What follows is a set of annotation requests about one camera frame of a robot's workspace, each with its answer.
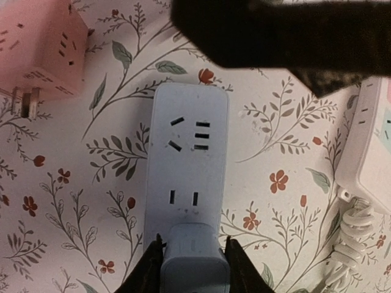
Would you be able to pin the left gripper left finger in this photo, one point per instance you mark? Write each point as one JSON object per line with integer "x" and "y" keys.
{"x": 145, "y": 277}

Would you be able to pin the pink cube plug adapter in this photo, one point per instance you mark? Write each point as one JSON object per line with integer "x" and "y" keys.
{"x": 43, "y": 46}

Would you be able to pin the dark green cube socket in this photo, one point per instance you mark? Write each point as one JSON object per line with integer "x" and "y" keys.
{"x": 325, "y": 82}

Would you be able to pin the white long power strip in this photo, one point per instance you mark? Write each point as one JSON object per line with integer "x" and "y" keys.
{"x": 364, "y": 167}

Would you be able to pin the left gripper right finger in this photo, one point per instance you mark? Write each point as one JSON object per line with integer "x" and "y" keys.
{"x": 244, "y": 277}

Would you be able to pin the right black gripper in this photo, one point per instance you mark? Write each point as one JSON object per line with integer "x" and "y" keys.
{"x": 337, "y": 36}

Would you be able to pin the light blue charger plug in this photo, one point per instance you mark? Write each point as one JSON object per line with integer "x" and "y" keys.
{"x": 194, "y": 261}

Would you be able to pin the light blue power strip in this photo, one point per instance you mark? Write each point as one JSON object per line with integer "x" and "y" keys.
{"x": 186, "y": 158}

